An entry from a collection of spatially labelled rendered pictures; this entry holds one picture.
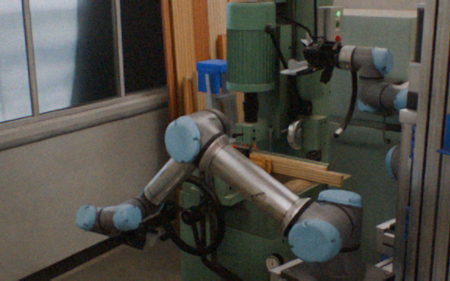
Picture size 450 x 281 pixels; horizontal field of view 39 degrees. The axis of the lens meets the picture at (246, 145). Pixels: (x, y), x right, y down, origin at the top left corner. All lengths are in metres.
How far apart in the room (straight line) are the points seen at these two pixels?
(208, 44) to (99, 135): 0.96
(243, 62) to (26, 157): 1.47
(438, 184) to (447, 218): 0.09
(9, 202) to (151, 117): 1.07
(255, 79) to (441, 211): 0.87
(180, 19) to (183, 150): 2.25
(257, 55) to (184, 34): 1.67
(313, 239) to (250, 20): 0.93
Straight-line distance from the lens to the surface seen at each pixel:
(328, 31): 2.43
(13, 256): 3.41
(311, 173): 2.23
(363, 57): 1.92
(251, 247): 2.28
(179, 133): 1.63
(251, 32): 2.20
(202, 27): 4.04
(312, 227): 1.51
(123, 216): 1.88
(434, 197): 1.67
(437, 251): 1.71
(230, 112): 3.34
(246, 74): 2.22
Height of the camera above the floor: 1.61
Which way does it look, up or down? 16 degrees down
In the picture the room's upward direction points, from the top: straight up
